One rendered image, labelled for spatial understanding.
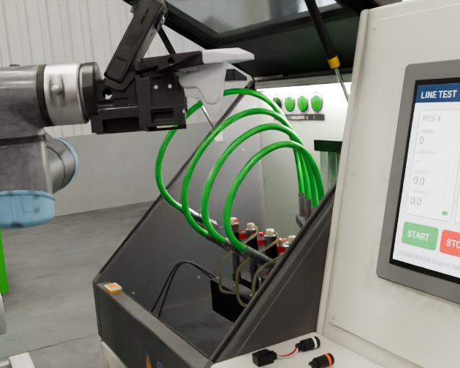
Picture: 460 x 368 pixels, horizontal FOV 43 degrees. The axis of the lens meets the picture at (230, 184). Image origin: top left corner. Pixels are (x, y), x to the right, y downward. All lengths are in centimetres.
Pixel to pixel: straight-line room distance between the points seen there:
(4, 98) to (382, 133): 60
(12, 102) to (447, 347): 66
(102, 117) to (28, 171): 11
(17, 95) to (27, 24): 718
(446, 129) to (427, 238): 16
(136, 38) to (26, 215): 25
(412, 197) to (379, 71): 23
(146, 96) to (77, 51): 727
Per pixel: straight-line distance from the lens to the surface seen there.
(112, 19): 814
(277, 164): 171
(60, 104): 72
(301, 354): 104
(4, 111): 73
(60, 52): 791
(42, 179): 75
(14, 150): 73
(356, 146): 106
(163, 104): 70
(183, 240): 169
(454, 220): 89
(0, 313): 151
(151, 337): 127
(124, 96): 72
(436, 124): 93
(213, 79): 67
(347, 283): 105
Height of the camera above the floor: 143
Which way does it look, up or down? 9 degrees down
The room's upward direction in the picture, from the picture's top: 5 degrees counter-clockwise
